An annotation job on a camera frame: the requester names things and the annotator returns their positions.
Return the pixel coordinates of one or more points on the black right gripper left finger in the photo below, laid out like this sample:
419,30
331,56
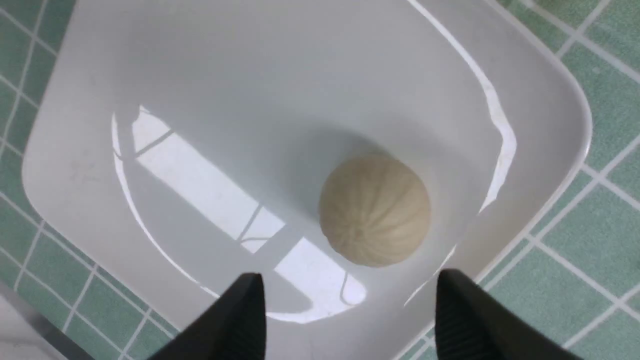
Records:
232,328

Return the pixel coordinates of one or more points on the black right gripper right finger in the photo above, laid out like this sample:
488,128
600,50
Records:
471,325

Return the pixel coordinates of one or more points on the white steamed bun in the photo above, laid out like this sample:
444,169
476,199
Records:
374,210

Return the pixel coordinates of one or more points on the white square plate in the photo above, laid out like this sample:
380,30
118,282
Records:
181,143

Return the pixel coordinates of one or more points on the green checkered tablecloth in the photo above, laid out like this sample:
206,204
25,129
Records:
575,276

